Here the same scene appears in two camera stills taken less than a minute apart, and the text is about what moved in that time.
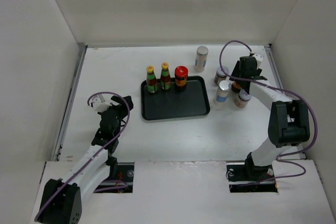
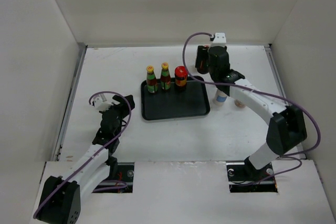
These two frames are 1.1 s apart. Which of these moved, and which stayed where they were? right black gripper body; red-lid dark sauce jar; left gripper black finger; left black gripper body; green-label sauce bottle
Moved: right black gripper body; red-lid dark sauce jar
Stayed: green-label sauce bottle; left gripper black finger; left black gripper body
